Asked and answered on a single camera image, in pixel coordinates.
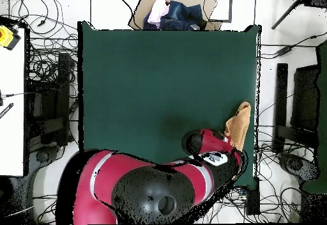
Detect tan terry towel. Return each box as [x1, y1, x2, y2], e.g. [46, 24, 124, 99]
[224, 101, 252, 181]

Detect dark green table cloth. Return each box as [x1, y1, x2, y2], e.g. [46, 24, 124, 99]
[77, 20, 262, 190]

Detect purple dotted garment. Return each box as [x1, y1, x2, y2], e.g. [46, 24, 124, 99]
[142, 12, 162, 31]

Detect blue jeans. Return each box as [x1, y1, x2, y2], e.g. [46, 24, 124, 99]
[160, 0, 208, 31]

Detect black metal stand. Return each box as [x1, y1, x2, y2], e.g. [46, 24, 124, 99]
[25, 52, 79, 148]
[272, 63, 320, 155]

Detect pale pink garment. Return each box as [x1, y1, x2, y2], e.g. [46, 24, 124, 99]
[147, 0, 171, 27]

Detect cardboard box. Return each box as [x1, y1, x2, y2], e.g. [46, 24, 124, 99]
[127, 0, 224, 31]

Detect black rectangular box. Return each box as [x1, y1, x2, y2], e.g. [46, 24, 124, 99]
[245, 177, 261, 216]

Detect round black base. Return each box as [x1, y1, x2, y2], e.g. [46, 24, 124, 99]
[34, 146, 53, 165]
[277, 152, 321, 186]

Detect white side table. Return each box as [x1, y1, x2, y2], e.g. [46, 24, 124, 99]
[0, 27, 26, 177]

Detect black striped tool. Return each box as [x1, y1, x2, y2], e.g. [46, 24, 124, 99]
[0, 102, 15, 120]

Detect green cloth-covered table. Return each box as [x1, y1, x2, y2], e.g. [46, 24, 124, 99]
[301, 40, 327, 194]

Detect yellow emergency stop button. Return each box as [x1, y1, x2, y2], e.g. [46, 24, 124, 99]
[0, 24, 22, 51]

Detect black tripod stand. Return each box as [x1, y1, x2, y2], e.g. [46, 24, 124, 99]
[270, 0, 327, 31]

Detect blue and black cable tangle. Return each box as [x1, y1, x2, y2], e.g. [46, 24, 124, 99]
[209, 185, 247, 224]

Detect black power adapter cable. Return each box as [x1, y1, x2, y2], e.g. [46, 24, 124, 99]
[259, 31, 327, 59]

